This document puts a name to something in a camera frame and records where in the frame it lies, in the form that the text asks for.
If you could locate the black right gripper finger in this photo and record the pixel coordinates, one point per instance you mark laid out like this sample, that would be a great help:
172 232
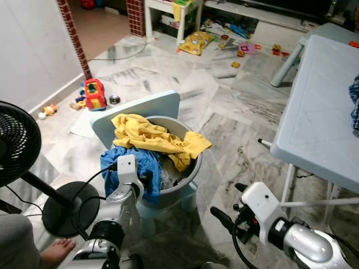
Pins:
222 217
241 188

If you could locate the blue cloth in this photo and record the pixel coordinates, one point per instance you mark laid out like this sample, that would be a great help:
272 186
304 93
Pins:
148 174

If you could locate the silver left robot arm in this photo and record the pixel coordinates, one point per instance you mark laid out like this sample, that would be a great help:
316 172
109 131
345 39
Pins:
112 218

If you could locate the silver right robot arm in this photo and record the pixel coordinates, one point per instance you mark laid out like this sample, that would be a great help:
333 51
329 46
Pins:
314 246

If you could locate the grey metal bucket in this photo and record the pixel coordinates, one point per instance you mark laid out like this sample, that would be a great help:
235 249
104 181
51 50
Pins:
185 174

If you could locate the yellow cloth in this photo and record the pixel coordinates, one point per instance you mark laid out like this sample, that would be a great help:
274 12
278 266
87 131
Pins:
146 134

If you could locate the pale blue child chair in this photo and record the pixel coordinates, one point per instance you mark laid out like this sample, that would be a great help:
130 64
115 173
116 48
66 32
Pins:
140 106

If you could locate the white paper sheet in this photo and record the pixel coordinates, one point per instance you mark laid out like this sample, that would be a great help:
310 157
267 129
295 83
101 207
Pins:
81 123

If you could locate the small metal bowl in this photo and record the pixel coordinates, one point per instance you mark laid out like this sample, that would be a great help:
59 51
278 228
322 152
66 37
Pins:
114 100

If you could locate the red toy truck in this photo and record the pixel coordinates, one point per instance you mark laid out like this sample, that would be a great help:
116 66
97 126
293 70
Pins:
94 95

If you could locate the pale blue folding table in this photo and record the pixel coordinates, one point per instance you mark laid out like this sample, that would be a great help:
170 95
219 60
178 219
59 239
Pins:
320 112

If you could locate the person's bare foot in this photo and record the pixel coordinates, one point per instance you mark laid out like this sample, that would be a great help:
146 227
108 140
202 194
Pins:
56 252

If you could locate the small orange toy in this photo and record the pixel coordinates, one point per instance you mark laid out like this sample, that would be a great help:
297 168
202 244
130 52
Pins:
50 109

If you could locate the black floor fan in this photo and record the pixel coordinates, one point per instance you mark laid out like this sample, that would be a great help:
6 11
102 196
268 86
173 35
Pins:
17 145

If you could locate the pink flat toy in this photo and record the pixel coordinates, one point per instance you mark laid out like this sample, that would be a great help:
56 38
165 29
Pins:
247 48

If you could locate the blue plaid shirt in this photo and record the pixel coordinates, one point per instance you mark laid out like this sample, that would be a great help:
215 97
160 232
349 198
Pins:
355 103

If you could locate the person's grey trouser leg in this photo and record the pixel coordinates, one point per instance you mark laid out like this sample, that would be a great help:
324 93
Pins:
17 246

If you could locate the pale blue child table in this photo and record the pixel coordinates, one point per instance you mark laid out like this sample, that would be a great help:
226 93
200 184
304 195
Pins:
314 33

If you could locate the white small table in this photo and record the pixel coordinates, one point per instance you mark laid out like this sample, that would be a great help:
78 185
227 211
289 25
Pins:
168 11

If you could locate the white television stand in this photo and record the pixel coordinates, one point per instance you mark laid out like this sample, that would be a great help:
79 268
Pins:
269 17

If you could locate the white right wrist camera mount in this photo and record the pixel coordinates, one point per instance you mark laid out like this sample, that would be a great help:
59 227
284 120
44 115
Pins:
261 204

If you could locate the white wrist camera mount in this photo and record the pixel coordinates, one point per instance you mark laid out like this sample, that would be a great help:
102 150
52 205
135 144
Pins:
261 204
127 168

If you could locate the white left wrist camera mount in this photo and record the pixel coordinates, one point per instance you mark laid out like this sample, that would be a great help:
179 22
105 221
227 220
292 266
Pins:
127 168

